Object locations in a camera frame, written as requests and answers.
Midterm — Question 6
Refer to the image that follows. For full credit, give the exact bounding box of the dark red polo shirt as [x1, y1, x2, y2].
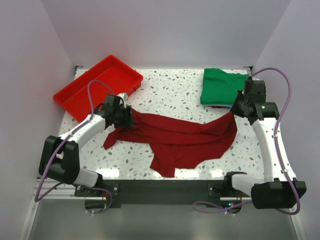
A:
[103, 110, 238, 178]

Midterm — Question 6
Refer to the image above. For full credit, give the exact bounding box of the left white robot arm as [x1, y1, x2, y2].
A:
[38, 93, 134, 196]

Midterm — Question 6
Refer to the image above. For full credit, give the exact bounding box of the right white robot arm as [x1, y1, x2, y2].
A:
[222, 78, 307, 209]

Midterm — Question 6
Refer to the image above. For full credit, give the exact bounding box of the folded light blue shirt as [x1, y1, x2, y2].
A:
[202, 104, 232, 109]

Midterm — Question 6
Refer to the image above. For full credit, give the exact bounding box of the folded dark red shirt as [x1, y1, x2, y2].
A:
[211, 106, 228, 109]

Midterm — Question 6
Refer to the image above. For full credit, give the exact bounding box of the red plastic tray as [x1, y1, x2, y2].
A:
[53, 55, 143, 123]

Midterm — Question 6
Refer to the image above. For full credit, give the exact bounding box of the folded green t shirt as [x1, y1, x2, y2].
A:
[200, 68, 249, 105]

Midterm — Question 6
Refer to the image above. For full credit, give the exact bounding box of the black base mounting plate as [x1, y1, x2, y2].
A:
[74, 179, 245, 210]

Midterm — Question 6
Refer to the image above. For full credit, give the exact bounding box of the aluminium frame rail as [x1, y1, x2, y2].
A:
[32, 177, 76, 203]

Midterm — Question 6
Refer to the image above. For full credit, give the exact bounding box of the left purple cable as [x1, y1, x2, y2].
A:
[33, 80, 117, 203]

